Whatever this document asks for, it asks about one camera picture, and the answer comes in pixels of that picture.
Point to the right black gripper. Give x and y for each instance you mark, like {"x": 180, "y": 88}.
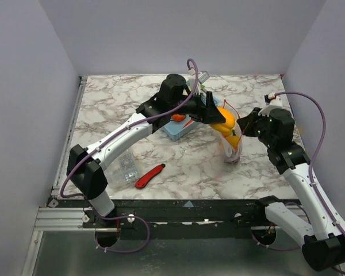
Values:
{"x": 248, "y": 123}

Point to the purple cabbage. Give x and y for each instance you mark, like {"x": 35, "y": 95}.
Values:
{"x": 231, "y": 159}

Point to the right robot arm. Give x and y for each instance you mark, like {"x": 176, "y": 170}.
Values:
{"x": 322, "y": 238}

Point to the yellow bell pepper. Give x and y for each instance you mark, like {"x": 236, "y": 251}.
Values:
{"x": 227, "y": 127}

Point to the clear plastic screw box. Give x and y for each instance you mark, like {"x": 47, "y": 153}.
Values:
{"x": 122, "y": 170}

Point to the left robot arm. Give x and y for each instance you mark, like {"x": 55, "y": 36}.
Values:
{"x": 86, "y": 165}

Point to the yellow lemon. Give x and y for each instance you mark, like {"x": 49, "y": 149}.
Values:
{"x": 233, "y": 140}

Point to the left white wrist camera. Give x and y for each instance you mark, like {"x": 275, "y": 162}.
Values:
{"x": 203, "y": 76}

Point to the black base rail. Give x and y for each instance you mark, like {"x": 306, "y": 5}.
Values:
{"x": 169, "y": 219}

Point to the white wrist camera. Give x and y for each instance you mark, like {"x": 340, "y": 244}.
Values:
{"x": 272, "y": 102}
{"x": 203, "y": 76}

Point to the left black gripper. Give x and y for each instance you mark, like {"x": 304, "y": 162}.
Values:
{"x": 207, "y": 113}

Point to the clear zip top bag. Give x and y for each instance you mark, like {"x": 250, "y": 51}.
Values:
{"x": 226, "y": 148}

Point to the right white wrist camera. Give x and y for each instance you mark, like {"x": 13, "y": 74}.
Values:
{"x": 272, "y": 102}

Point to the aluminium frame rail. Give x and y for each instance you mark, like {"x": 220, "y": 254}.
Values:
{"x": 52, "y": 217}

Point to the red utility knife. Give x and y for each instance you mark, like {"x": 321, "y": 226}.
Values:
{"x": 145, "y": 179}

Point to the blue plastic basket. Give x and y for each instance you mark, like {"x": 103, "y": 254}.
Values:
{"x": 181, "y": 129}

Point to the red chili pepper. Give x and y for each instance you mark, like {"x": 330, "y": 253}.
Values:
{"x": 188, "y": 123}

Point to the orange pumpkin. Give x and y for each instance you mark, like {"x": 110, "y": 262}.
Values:
{"x": 178, "y": 117}

